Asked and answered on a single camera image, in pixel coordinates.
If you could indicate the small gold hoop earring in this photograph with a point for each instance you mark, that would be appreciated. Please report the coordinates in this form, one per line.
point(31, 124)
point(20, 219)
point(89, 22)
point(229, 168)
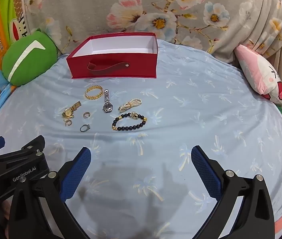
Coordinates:
point(84, 115)

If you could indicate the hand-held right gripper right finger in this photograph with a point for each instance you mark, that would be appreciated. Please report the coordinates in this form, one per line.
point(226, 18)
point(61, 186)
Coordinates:
point(205, 174)

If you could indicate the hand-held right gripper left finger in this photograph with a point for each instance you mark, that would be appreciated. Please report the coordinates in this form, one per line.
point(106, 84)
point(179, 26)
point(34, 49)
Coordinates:
point(76, 176)

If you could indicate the gold wristwatch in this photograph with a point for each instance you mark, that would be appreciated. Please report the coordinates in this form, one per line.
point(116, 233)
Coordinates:
point(68, 112)

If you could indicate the pink cartoon pillow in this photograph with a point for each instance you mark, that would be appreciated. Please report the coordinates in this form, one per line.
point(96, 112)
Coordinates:
point(255, 69)

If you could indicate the green pillow white stripe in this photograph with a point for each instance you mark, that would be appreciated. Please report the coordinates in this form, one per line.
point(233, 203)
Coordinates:
point(31, 62)

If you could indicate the light blue palm print sheet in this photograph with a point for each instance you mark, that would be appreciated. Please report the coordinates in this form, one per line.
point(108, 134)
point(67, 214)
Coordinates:
point(180, 104)

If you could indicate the grey floral quilt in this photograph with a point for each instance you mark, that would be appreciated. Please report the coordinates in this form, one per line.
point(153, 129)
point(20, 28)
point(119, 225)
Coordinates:
point(205, 29)

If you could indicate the silver wristwatch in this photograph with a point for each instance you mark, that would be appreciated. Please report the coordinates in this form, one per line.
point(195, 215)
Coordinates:
point(107, 107)

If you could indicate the gold rings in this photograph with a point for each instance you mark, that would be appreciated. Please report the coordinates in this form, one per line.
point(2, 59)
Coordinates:
point(69, 123)

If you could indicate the colourful cartoon printed cloth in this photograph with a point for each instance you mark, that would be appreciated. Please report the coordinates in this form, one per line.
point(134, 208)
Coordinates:
point(1, 34)

